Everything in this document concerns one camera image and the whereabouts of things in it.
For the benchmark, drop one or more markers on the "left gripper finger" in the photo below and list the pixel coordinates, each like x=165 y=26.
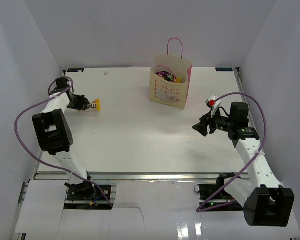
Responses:
x=85 y=107
x=86 y=101

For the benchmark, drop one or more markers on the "beige pink paper bag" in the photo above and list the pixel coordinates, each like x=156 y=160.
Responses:
x=170 y=93

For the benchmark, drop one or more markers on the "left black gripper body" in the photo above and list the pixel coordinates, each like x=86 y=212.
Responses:
x=78 y=102

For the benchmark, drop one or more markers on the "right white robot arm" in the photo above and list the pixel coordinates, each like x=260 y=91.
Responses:
x=266 y=203

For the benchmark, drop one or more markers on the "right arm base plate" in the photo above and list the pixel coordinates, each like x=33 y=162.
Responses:
x=206 y=190

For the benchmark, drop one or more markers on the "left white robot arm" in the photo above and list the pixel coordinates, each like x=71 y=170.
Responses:
x=55 y=137

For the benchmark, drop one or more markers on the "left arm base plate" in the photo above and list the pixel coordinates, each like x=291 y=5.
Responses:
x=91 y=199

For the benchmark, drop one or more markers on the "left blue table label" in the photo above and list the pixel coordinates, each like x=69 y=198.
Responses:
x=75 y=70

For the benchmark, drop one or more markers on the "right blue table label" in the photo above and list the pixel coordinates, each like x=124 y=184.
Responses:
x=224 y=69

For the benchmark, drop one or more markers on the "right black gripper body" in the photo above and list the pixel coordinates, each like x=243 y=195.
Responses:
x=219 y=122

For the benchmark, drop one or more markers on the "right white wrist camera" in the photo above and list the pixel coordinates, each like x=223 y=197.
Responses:
x=213 y=103

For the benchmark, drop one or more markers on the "yellow M&M's pack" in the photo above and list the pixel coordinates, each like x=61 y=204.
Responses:
x=95 y=105
x=178 y=80

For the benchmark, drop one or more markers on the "blue table label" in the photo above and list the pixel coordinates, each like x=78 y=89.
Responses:
x=224 y=69
x=75 y=70

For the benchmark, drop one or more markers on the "purple M&M's pack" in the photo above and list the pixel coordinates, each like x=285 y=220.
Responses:
x=167 y=76

